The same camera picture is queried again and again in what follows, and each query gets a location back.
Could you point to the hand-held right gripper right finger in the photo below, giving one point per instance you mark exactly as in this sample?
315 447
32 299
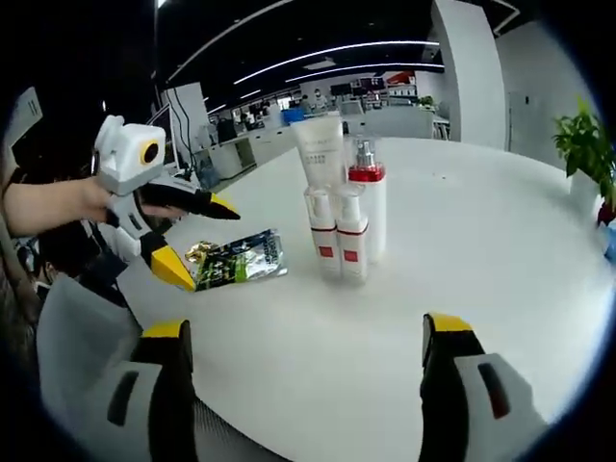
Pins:
452 409

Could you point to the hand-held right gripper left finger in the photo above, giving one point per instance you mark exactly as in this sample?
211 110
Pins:
168 409

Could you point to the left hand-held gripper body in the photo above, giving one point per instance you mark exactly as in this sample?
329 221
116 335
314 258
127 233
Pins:
127 163

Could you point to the black green skincare sachet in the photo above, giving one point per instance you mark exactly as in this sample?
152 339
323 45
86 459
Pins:
240 262

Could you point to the white skincare tube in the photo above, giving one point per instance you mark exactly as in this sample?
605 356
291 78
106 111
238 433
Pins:
320 154

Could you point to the small white red-label skincare bottle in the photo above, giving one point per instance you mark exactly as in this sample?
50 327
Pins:
352 250
323 245

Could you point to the large white red-banded skincare bottle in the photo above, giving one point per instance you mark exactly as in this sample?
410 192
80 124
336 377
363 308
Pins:
373 212

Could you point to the blue storage bin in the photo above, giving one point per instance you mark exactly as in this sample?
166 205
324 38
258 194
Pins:
292 116

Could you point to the person's left hand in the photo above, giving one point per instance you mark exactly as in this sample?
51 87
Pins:
94 199

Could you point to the pink-lit monitor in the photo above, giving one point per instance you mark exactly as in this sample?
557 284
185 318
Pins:
163 130

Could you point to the grey chair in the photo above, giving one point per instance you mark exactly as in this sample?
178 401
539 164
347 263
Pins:
82 327

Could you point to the light blue bag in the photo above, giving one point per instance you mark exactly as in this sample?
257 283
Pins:
610 245

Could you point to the green plant in white pot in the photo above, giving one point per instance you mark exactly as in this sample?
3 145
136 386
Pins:
584 144

